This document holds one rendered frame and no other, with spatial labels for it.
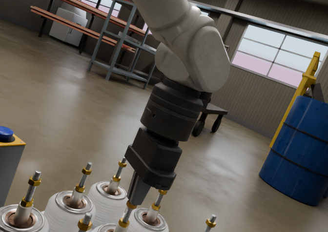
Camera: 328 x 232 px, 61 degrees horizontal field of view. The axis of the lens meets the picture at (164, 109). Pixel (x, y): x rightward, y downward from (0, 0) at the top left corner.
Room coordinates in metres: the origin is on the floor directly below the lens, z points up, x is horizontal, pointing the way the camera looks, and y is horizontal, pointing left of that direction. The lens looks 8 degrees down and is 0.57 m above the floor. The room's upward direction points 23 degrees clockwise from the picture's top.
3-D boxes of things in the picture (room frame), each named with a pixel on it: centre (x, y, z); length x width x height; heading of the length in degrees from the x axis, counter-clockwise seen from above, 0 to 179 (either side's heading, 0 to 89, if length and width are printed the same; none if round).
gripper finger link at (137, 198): (0.46, -0.02, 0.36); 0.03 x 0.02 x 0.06; 124
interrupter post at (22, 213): (0.42, 0.14, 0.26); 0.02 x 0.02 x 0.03
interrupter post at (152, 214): (0.57, -0.07, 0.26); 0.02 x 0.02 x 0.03
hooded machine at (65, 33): (9.26, 3.91, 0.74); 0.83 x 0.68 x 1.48; 61
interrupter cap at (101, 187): (0.63, 0.04, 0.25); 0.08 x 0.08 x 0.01
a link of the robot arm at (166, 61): (0.48, -0.02, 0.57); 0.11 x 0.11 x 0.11; 45
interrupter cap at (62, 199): (0.52, 0.09, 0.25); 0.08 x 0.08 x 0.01
